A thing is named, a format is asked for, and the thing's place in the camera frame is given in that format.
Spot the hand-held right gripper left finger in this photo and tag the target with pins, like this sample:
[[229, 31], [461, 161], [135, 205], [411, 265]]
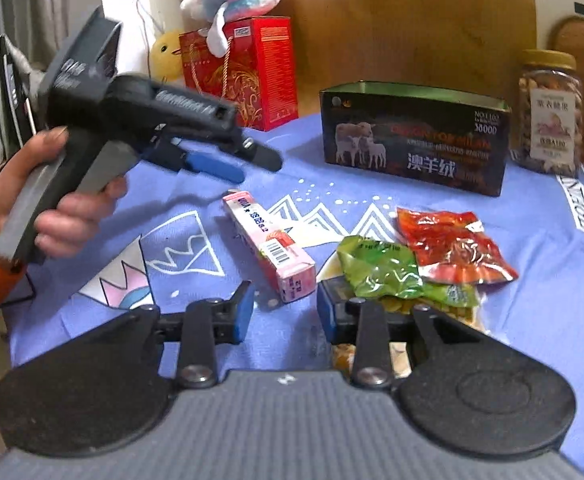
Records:
[[242, 310]]

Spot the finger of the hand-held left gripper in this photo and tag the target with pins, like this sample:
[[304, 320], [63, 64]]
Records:
[[212, 164], [259, 152]]

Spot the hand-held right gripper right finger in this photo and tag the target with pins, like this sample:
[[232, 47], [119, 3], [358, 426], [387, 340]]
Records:
[[326, 313]]

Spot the pink snack box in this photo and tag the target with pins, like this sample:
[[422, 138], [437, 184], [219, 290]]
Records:
[[268, 246]]

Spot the green snack packet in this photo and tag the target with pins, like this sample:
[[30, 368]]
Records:
[[387, 270]]

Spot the red snack packet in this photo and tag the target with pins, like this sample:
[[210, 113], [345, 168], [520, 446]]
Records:
[[452, 245]]

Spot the dark sheep-print box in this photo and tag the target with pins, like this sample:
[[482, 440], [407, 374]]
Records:
[[414, 145]]

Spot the person's left hand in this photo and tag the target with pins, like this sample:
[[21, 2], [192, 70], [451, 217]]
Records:
[[27, 170]]

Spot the blue printed cloth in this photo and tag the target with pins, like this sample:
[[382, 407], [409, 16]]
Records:
[[272, 200]]

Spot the yellow plush toy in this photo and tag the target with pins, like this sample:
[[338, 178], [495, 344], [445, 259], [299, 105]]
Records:
[[168, 57]]

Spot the red gift bag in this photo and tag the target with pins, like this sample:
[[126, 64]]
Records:
[[257, 75]]

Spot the black bag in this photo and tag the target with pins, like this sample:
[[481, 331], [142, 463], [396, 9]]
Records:
[[7, 100]]

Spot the grey curtain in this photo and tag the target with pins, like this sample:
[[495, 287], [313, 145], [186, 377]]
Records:
[[19, 5]]

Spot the pastel plush toy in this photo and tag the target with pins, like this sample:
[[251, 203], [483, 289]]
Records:
[[239, 0]]

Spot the wooden headboard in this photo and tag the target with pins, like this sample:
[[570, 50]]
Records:
[[402, 20]]

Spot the clear jar of nuts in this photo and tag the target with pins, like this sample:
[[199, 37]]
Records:
[[549, 112]]

